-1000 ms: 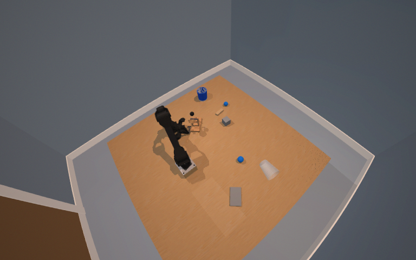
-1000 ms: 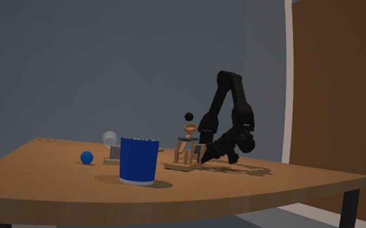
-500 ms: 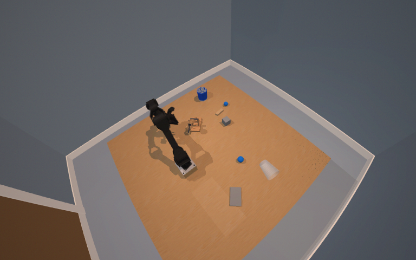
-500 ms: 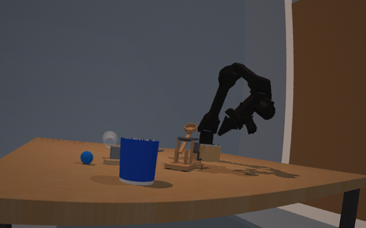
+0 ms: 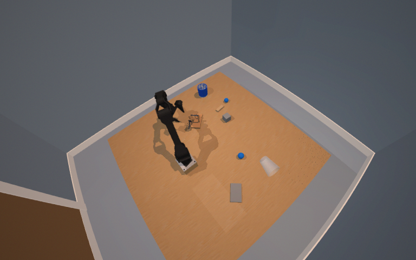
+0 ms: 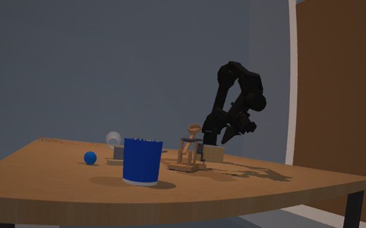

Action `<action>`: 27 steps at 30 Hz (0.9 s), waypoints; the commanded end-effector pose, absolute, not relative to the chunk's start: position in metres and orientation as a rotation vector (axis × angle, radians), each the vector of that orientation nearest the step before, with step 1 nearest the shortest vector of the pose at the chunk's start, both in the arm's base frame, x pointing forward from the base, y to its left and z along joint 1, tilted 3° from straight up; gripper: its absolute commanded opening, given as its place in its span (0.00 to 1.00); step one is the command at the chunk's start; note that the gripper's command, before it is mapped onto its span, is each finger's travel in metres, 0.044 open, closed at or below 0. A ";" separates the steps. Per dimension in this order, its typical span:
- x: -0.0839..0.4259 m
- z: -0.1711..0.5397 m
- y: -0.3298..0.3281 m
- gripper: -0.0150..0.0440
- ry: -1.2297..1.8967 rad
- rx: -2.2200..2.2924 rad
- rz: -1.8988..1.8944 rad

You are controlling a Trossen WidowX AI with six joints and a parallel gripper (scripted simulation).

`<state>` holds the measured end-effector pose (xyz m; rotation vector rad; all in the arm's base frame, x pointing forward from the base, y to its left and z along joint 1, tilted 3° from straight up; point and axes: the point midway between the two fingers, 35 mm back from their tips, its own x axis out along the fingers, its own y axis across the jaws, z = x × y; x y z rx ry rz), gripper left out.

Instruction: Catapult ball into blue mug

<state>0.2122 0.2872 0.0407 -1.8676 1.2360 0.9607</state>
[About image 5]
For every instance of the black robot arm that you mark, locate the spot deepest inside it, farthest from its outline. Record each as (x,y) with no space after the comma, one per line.
(165,115)

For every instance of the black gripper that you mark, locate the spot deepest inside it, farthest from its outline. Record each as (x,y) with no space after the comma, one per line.
(178,104)

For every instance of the blue mug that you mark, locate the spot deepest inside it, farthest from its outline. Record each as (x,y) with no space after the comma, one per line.
(202,90)

